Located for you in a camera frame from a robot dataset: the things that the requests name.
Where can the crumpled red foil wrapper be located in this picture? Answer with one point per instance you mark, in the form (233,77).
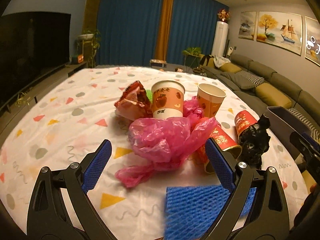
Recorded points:
(134,103)

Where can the black white patterned cushion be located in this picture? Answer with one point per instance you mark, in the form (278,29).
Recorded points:
(251,77)

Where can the red cylindrical can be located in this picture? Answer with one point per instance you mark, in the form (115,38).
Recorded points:
(242,121)
(225,142)

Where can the orange paper cup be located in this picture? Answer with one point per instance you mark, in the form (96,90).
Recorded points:
(210,98)

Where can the left landscape painting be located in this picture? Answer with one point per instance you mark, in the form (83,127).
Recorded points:
(247,25)

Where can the blue window curtain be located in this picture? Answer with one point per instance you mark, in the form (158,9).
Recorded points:
(129,29)

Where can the dark coffee table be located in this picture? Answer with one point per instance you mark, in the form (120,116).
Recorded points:
(169,68)

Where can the mustard cushion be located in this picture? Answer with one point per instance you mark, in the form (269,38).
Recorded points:
(230,67)
(272,96)

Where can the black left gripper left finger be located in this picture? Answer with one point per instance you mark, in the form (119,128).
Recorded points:
(48,217)

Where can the grey plastic trash bin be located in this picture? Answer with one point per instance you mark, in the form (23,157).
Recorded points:
(283,123)

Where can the artificial orange flower bouquet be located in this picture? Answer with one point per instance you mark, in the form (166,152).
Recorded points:
(223,15)

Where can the green foam net sleeve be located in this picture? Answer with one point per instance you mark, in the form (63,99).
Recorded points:
(149,95)

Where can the patterned white tablecloth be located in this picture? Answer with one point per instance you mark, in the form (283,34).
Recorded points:
(72,120)

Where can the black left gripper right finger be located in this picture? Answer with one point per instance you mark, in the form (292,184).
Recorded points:
(268,217)

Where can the black plastic bag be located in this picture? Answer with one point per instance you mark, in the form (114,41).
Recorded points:
(255,142)

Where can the plant on wooden stand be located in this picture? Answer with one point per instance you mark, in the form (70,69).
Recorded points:
(88,44)

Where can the houndstooth patterned cushion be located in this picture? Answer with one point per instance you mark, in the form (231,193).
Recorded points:
(314,131)

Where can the mustard cushion far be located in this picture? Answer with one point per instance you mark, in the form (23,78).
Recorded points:
(230,67)

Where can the apple print paper cup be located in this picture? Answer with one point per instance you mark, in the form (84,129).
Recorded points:
(167,99)

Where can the mustard cushion near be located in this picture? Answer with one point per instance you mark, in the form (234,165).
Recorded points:
(272,96)

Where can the blue foam net sleeve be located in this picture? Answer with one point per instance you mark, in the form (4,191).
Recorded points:
(190,211)

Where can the pink plastic bag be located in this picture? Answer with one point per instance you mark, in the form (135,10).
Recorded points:
(166,144)

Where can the orange curtain strip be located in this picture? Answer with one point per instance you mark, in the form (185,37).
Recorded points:
(164,30)

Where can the grey cushion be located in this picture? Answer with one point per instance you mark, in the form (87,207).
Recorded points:
(241,82)

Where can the middle sailboat painting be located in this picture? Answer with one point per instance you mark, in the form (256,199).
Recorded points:
(280,29)

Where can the green potted plant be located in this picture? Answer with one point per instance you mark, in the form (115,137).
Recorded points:
(192,57)

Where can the white standing air conditioner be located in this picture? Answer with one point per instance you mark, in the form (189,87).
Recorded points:
(220,38)

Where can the right framed painting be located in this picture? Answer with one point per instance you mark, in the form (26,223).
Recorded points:
(312,47)

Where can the black flat television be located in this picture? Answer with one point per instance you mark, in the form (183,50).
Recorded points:
(33,44)

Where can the grey sectional sofa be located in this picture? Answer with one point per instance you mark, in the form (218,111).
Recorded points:
(301,99)

